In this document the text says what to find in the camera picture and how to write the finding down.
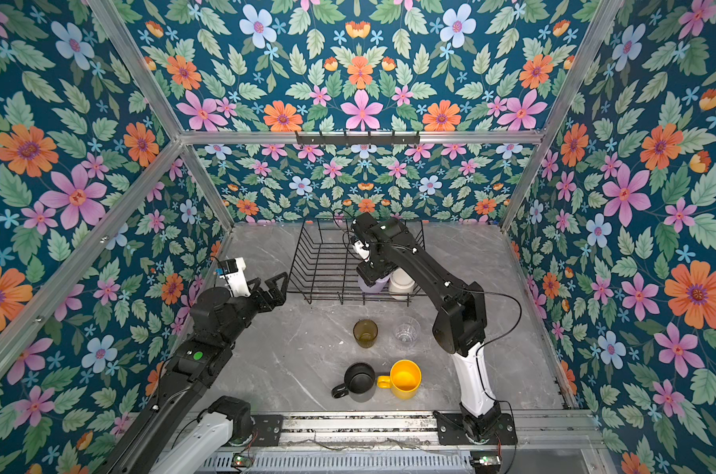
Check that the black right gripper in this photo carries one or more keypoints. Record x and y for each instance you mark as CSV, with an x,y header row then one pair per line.
x,y
368,276

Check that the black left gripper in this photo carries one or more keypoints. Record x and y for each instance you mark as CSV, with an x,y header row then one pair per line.
x,y
277,296

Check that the lilac plastic cup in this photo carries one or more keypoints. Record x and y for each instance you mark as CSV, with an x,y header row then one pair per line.
x,y
374,285

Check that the red interior white mug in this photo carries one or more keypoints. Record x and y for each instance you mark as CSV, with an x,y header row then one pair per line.
x,y
401,284

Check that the olive green glass cup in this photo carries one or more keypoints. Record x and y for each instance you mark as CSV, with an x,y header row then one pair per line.
x,y
365,333

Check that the clear glass cup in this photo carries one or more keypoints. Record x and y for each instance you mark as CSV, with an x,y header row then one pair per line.
x,y
407,333

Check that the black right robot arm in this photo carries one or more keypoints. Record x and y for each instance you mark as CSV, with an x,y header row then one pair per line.
x,y
460,326

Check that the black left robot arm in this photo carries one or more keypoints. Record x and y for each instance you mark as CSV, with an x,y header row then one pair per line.
x,y
219,316

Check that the yellow mug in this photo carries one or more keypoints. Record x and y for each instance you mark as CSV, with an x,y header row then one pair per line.
x,y
403,380

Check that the black mug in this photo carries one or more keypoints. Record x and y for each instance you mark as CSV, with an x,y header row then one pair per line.
x,y
359,383

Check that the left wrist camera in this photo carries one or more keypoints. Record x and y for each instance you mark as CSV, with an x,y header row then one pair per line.
x,y
232,272

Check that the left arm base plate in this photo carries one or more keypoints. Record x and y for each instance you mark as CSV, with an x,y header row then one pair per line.
x,y
266,431

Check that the black hook rail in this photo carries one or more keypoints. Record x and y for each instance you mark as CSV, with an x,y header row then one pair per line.
x,y
358,138

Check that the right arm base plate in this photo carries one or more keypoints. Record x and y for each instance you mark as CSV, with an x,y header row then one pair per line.
x,y
490,429

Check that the aluminium front rail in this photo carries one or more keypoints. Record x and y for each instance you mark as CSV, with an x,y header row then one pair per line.
x,y
541,429

